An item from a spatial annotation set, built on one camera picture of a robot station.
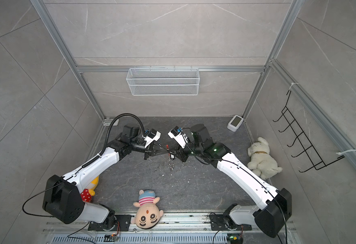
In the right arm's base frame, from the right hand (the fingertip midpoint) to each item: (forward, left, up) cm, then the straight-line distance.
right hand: (170, 148), depth 70 cm
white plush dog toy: (-1, -50, -17) cm, 53 cm away
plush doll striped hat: (-24, +11, -18) cm, 32 cm away
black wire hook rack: (+8, -61, +4) cm, 62 cm away
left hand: (+1, +2, -1) cm, 2 cm away
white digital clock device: (+35, -46, -23) cm, 62 cm away
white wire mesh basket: (+51, +4, +3) cm, 52 cm away
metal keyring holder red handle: (-7, 0, -5) cm, 8 cm away
